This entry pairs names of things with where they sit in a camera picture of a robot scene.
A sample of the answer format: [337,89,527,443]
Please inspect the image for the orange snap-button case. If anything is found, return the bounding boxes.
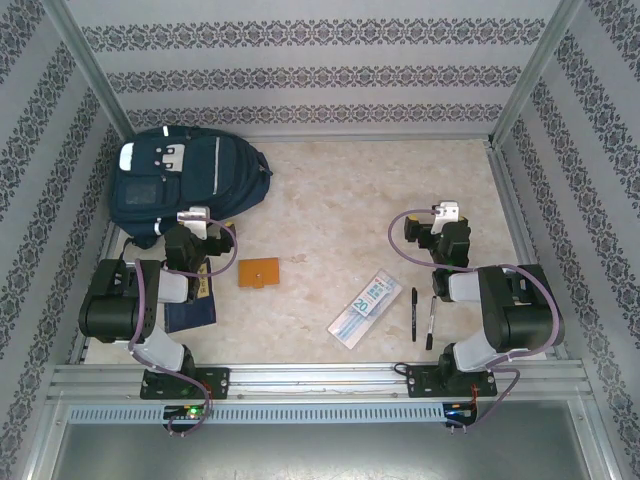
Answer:
[237,256,282,292]

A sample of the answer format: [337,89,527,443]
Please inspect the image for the navy blue backpack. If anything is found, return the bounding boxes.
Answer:
[108,125,274,250]

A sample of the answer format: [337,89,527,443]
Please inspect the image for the navy blue book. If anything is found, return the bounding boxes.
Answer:
[163,259,219,335]

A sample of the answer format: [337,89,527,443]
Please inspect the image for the clear packaged ruler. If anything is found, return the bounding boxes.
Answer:
[327,268,403,350]

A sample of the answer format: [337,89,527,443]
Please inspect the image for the black marker white label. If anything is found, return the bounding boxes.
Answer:
[425,295,439,352]

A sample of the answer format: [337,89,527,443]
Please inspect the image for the grey sheet metal panel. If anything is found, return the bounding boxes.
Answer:
[47,422,614,480]

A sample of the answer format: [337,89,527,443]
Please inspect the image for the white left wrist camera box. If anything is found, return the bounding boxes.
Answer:
[176,205,211,240]

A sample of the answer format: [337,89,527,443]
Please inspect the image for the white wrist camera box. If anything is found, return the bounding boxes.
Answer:
[432,200,462,234]
[176,205,211,240]

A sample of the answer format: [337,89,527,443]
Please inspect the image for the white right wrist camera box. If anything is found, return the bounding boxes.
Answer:
[432,200,462,234]

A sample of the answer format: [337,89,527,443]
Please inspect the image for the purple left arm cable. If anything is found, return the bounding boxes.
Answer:
[127,216,239,437]

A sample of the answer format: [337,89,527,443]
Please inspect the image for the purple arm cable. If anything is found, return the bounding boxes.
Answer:
[388,209,560,434]
[127,216,239,437]

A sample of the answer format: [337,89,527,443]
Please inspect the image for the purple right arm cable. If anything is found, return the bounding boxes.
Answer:
[388,209,560,434]

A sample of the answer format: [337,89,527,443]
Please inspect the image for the aluminium back rail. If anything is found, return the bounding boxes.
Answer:
[247,132,496,147]

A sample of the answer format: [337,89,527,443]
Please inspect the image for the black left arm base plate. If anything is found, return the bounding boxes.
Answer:
[139,367,232,401]

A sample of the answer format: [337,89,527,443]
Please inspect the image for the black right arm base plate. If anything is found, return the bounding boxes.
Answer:
[407,364,498,400]

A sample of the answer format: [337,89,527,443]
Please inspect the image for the aluminium mounting rail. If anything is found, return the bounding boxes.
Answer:
[47,363,587,401]

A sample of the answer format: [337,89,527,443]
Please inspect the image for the aluminium frame post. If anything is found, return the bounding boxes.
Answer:
[488,0,586,149]
[42,0,142,151]

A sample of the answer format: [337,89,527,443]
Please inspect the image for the slotted grey cable duct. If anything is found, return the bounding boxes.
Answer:
[66,402,479,425]

